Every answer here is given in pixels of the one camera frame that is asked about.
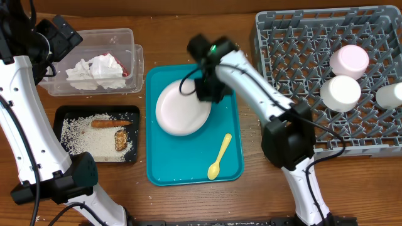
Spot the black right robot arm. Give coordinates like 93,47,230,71
187,35,333,225

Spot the small pink plate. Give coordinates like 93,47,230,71
329,45,369,80

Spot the pile of white rice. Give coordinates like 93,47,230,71
60,114,135,162

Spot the grey dishwasher rack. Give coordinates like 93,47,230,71
251,6,401,158

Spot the cream cup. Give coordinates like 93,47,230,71
376,82,402,109

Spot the teal serving tray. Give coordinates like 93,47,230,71
145,64,244,186

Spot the red snack wrapper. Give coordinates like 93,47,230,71
104,52,129,77

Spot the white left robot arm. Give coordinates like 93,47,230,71
1,0,134,225

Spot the yellow plastic spoon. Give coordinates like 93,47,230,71
207,133,232,180

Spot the large pink plate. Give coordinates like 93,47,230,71
155,80,212,136

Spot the white napkin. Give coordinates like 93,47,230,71
65,54,126,90

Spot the brown carrot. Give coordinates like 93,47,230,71
90,120,132,128

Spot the black tray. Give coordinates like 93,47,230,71
53,105,140,163

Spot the clear plastic bin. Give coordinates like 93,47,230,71
39,28,144,96

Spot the cream bowl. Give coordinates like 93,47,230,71
320,75,362,112

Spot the granola bar piece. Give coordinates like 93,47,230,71
114,130,128,151

